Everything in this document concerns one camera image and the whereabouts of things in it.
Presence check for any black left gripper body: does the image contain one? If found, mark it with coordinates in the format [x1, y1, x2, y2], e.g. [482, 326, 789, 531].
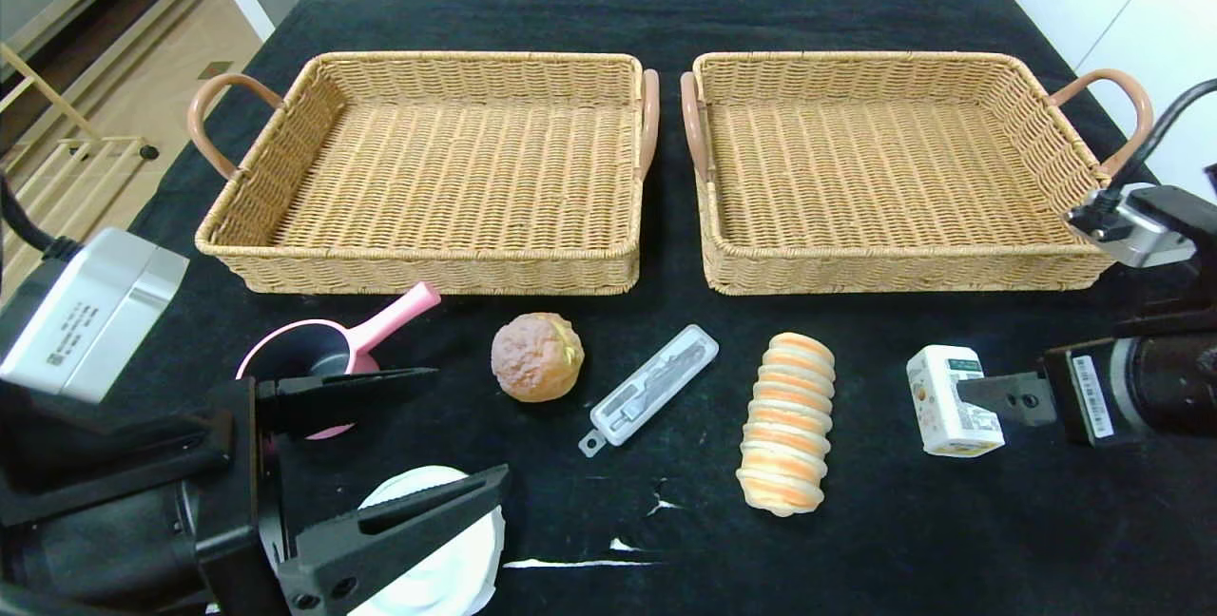
[0, 375, 293, 616]

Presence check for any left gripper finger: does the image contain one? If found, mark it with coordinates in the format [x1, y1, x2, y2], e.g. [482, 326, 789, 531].
[275, 463, 511, 616]
[255, 367, 439, 438]

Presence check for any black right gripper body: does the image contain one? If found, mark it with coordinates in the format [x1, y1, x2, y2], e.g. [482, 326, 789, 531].
[1043, 332, 1217, 449]

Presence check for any small white drink carton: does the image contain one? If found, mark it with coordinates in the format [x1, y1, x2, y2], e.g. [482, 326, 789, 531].
[905, 345, 1006, 458]

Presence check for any pink saucepan with handle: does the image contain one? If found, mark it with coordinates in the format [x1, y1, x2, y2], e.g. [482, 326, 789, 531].
[235, 281, 443, 441]

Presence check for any orange striped bread roll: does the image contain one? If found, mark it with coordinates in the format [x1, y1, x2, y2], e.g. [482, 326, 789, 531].
[736, 333, 838, 518]

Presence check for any clear plastic knife case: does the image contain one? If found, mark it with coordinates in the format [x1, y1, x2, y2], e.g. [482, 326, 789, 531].
[578, 324, 721, 459]

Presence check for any rectangular wicker basket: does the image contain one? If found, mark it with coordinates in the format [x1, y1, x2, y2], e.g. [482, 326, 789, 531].
[188, 50, 662, 297]
[680, 50, 1154, 297]

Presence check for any white round lid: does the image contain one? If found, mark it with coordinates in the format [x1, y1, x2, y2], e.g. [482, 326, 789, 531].
[347, 465, 507, 616]

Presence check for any round pinkish cream puff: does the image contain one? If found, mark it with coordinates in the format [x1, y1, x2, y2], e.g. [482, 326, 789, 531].
[491, 313, 586, 404]

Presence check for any light wooden slatted rack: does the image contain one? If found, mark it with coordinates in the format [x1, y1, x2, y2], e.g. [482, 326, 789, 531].
[0, 41, 161, 246]

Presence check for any grey metal shelf unit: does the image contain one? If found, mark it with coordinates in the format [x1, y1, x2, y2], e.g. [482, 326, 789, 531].
[0, 0, 224, 156]

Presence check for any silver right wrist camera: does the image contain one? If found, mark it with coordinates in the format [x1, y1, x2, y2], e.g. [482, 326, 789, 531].
[1065, 183, 1201, 268]

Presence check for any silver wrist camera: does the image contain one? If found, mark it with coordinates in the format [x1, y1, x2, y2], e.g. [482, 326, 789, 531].
[0, 226, 191, 405]
[1065, 183, 1201, 268]

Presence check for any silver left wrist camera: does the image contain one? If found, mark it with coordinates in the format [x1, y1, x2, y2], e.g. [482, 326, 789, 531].
[0, 226, 191, 405]

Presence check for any black right camera cable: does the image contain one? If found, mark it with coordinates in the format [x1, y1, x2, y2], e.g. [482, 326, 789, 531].
[1093, 79, 1217, 213]

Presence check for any black camera cable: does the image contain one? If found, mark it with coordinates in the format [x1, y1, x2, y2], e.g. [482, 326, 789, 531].
[0, 174, 82, 260]
[1093, 79, 1217, 213]

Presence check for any black left camera cable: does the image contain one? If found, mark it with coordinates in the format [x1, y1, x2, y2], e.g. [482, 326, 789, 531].
[0, 174, 82, 260]

